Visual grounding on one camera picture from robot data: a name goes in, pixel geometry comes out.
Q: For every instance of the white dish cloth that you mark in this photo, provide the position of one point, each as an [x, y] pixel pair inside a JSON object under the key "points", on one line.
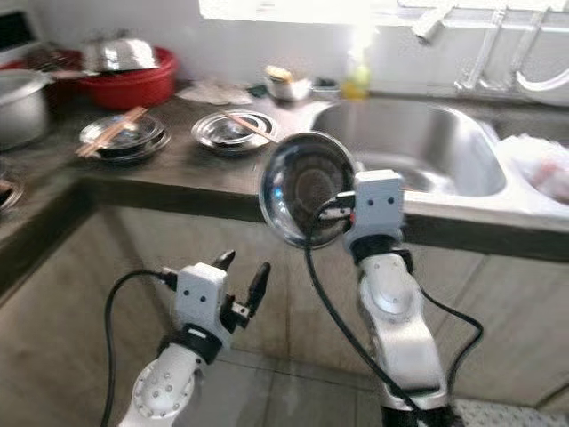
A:
{"points": [[218, 92]]}

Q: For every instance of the small white bowl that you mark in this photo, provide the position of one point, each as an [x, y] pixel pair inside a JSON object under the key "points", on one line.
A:
{"points": [[292, 89]]}

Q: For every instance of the stainless steel double sink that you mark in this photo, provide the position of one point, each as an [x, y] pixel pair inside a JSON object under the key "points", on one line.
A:
{"points": [[436, 142]]}

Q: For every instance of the yellow dish soap bottle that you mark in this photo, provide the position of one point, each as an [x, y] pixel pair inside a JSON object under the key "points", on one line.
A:
{"points": [[356, 84]]}

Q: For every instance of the aluminium cooking pot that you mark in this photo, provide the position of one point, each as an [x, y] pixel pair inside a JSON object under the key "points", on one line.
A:
{"points": [[20, 111]]}

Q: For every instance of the wide-rimmed steel dish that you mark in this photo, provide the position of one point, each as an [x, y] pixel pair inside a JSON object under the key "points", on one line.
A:
{"points": [[298, 178]]}

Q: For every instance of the red plastic tub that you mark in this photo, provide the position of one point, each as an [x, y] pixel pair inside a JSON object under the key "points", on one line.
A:
{"points": [[11, 64]]}

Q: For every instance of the small soap dish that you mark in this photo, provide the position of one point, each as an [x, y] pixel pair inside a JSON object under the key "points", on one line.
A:
{"points": [[324, 87]]}

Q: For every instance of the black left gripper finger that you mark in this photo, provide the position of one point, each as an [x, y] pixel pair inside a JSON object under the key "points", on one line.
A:
{"points": [[222, 259], [260, 285]]}

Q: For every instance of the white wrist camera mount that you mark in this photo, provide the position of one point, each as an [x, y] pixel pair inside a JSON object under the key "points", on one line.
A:
{"points": [[203, 298], [378, 209]]}

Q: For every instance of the yellow scrubbing sponge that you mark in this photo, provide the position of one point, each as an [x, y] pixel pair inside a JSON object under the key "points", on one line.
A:
{"points": [[277, 73]]}

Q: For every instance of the translucent white plastic bag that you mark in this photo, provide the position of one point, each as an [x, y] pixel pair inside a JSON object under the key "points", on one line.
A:
{"points": [[542, 169]]}

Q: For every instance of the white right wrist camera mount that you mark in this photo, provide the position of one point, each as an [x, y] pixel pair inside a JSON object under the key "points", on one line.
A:
{"points": [[378, 209]]}

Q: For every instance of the chrome faucet with sprayer head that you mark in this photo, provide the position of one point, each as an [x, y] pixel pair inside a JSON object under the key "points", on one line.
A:
{"points": [[431, 20]]}

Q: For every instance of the domed steel lid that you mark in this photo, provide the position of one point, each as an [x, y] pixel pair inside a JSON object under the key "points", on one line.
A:
{"points": [[120, 53]]}

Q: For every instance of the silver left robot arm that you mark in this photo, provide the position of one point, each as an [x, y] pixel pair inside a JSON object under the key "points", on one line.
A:
{"points": [[164, 391]]}

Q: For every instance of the red plastic basin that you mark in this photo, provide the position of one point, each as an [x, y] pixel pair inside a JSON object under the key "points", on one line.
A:
{"points": [[133, 89]]}

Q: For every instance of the white framed window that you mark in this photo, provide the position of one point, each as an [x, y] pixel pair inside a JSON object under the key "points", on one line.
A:
{"points": [[284, 9]]}

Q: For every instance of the pale wood-grain cabinet door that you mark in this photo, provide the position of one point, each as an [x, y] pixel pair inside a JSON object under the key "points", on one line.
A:
{"points": [[44, 338], [498, 276], [151, 240]]}

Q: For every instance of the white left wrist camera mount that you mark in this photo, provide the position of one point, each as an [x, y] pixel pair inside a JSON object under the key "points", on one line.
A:
{"points": [[203, 298]]}

